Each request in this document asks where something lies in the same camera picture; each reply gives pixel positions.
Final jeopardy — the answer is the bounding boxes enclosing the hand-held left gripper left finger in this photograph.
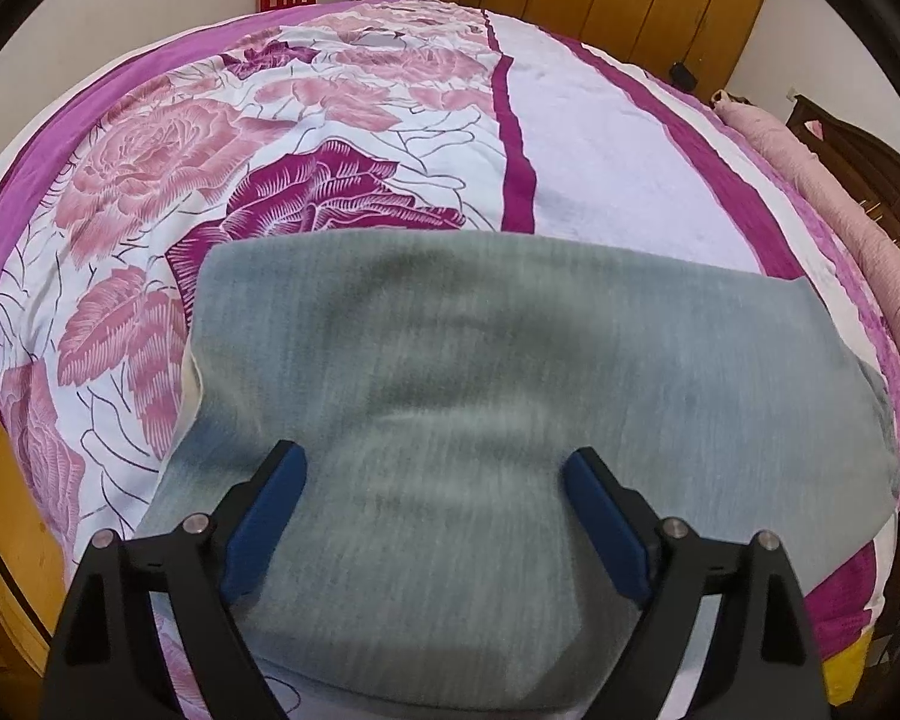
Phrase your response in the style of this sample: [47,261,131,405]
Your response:
[41,441,306,720]

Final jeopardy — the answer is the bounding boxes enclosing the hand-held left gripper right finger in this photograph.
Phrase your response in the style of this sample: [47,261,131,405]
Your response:
[562,447,830,720]

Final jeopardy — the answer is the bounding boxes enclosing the grey fleece pants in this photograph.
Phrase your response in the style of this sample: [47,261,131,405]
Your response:
[131,229,900,720]

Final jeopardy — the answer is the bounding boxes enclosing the yellow cloth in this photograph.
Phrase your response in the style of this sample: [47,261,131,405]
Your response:
[825,634,871,706]

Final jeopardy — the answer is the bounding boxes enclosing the long pink bolster pillow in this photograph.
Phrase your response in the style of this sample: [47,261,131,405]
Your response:
[712,90,900,406]

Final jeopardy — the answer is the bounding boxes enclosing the dark wooden headboard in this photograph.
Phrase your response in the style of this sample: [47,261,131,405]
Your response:
[784,95,900,293]

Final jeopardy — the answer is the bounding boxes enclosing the purple floral printed blanket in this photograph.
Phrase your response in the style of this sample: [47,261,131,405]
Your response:
[0,0,900,720]

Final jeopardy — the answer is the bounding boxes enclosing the wooden wardrobe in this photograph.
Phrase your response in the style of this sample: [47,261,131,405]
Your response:
[349,0,777,95]

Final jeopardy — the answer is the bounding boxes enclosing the wooden bed frame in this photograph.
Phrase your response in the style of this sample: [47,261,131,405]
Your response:
[0,375,72,680]

